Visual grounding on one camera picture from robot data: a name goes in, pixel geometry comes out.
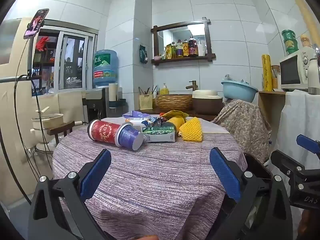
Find person's right forearm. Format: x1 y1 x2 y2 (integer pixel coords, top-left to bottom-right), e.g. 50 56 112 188
297 209 312 240

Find yellow patterned roll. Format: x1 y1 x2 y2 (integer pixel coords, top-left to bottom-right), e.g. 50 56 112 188
262 54 272 92

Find yellow topped jar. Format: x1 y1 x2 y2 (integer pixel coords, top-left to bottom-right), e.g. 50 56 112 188
300 34 313 48

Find red cylindrical can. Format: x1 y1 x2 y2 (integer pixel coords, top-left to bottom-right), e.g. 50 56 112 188
87 119 135 145

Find wooden cabinet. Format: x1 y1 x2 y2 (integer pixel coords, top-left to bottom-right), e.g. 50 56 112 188
257 91 287 140

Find green drink carton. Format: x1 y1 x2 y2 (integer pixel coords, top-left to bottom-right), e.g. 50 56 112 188
142 126 177 143

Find row of condiment bottles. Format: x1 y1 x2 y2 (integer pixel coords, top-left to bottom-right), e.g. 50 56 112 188
164 36 207 60

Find white stacked cooking pots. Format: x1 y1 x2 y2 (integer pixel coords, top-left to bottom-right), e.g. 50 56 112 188
31 106 64 153

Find purple yogurt cup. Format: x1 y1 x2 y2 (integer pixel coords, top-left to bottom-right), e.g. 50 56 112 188
115 123 145 151

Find yellow foam fruit net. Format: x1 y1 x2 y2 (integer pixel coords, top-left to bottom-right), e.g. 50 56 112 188
179 117 203 142

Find bronze faucet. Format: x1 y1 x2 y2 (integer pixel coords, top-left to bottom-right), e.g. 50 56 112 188
185 80 198 92

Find light blue plastic basin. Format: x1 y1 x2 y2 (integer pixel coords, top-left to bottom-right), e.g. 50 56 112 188
221 76 259 103

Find blue water jug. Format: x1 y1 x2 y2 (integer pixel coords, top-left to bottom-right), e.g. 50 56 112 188
93 49 118 87

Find sliding window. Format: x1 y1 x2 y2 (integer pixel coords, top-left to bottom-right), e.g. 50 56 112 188
31 25 98 97

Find wooden counter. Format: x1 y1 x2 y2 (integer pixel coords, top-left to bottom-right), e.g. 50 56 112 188
135 107 218 122

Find brown and white sink basin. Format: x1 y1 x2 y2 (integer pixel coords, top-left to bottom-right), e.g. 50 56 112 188
192 89 223 115

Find paisley patterned cloth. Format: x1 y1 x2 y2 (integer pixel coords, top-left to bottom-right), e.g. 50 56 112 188
212 99 272 163

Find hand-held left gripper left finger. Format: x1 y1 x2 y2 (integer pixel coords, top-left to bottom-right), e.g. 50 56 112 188
27 149 113 240

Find white snack packet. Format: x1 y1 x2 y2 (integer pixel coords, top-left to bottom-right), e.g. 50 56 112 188
122 112 152 126

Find phone stand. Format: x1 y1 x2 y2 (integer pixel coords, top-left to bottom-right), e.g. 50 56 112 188
0 20 45 84

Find smartphone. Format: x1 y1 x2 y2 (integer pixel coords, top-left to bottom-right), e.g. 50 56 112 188
23 9 49 39

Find beige chopstick holder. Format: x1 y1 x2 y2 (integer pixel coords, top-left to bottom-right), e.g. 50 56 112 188
139 94 153 110

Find blue snack wrapper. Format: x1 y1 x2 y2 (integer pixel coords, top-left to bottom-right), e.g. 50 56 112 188
141 117 165 128

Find grey-blue towel holder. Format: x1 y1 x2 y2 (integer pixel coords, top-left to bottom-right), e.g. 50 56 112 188
110 97 127 109

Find white insulated bottle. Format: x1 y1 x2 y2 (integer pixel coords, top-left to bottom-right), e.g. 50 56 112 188
307 47 320 95

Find bunch of dark chopsticks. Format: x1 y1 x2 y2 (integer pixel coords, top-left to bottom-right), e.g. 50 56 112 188
139 85 158 96

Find paper towel roll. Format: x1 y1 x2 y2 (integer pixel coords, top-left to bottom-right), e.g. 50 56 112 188
109 83 118 108

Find dark wooden chair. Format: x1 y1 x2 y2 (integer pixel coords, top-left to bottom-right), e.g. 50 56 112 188
47 121 75 144

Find wooden framed mirror shelf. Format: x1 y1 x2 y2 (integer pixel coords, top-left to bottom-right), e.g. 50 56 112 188
151 17 216 66

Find white microwave oven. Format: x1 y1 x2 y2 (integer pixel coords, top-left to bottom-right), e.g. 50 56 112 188
279 47 317 92

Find water dispenser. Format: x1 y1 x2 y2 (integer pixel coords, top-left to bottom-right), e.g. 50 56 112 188
82 87 110 125

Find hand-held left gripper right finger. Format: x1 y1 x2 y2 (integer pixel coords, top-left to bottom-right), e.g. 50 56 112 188
209 147 293 240

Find glass jar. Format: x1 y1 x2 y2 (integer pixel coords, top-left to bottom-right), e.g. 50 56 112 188
271 65 281 89

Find green wall packet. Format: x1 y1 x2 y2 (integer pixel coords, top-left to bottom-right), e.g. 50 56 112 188
139 45 148 64

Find yellow snack packet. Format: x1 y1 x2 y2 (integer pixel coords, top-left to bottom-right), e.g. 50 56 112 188
162 110 189 120

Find woven basket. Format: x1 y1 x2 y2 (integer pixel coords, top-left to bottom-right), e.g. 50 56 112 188
155 94 193 111

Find white cloth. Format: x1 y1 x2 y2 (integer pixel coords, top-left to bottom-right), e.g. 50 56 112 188
277 90 320 170

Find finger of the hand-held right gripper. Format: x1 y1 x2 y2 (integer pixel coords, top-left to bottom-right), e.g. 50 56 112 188
296 134 320 154
271 150 310 180

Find black cable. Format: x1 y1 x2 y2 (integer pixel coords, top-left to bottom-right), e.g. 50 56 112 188
14 37 54 180

